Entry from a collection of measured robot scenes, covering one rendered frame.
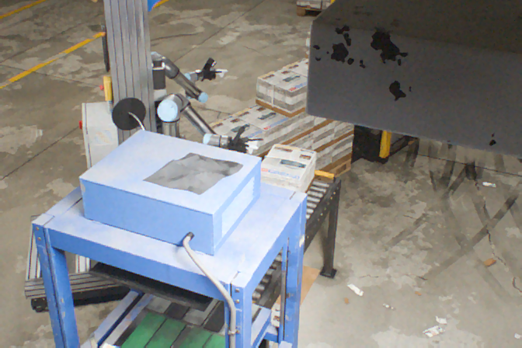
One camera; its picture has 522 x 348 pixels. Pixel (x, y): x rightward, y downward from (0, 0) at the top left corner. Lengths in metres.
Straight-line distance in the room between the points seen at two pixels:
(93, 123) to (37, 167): 2.15
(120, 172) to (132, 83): 1.54
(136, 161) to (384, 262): 2.75
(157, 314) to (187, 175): 1.04
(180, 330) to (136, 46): 1.73
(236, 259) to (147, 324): 0.96
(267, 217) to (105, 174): 0.68
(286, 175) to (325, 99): 3.37
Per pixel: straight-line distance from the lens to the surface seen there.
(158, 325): 3.36
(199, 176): 2.59
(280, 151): 4.26
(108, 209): 2.71
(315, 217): 4.07
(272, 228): 2.69
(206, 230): 2.49
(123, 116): 3.15
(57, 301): 3.05
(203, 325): 3.35
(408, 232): 5.41
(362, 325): 4.55
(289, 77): 5.27
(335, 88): 0.64
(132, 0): 3.99
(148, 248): 2.61
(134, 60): 4.11
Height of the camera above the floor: 3.15
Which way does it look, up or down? 30 degrees down
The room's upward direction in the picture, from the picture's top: 1 degrees clockwise
